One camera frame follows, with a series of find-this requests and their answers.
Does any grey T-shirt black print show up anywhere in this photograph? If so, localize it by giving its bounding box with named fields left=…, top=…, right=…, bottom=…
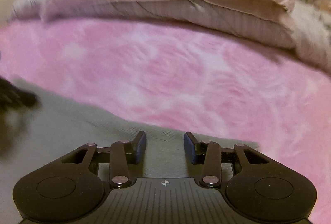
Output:
left=0, top=79, right=260, bottom=224

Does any pink rose bed blanket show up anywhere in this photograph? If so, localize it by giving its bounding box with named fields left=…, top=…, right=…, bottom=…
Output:
left=1, top=19, right=330, bottom=223

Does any white striped duvet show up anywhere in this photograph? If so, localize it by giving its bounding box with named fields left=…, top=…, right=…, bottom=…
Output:
left=10, top=0, right=330, bottom=73

